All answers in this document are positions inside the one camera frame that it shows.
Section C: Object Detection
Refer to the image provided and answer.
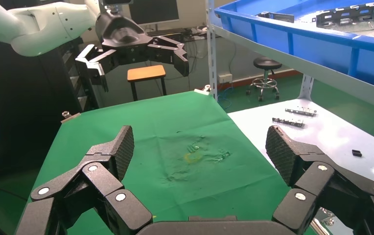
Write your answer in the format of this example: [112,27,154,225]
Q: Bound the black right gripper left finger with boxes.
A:
[15,125,154,235]

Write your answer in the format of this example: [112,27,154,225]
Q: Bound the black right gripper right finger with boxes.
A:
[265,125,374,235]

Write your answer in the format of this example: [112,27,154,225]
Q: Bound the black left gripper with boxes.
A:
[75,12,190,94]

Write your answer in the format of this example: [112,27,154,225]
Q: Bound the large grey metal bracket part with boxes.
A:
[315,1,374,33]

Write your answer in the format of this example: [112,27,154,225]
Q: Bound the wooden top black stool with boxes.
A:
[127,65,167,101]

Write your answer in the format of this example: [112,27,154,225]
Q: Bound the black computer monitor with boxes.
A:
[128,0,180,26]

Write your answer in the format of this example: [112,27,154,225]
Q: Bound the slim perforated metal strip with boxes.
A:
[272,117,305,128]
[284,107,317,117]

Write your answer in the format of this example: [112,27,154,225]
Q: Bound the silver cloth clamp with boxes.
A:
[60,111,82,124]
[193,84,212,96]

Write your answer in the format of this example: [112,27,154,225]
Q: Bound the green table cloth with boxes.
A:
[24,91,316,235]

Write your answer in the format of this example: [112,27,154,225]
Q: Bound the black cabinet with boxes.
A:
[0,37,101,178]

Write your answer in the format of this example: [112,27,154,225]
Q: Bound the black round swivel stool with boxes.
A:
[246,57,283,102]

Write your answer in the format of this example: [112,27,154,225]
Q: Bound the blue plastic bin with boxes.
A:
[214,0,374,93]

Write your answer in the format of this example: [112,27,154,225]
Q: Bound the grey metal shelf rack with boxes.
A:
[205,0,374,113]

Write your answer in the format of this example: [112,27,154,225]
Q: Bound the dark grey angled metal part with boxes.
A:
[257,11,295,24]

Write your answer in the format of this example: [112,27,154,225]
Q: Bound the white wall socket box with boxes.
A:
[218,73,234,84]

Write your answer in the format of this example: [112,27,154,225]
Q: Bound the blue cable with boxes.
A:
[217,82,234,111]

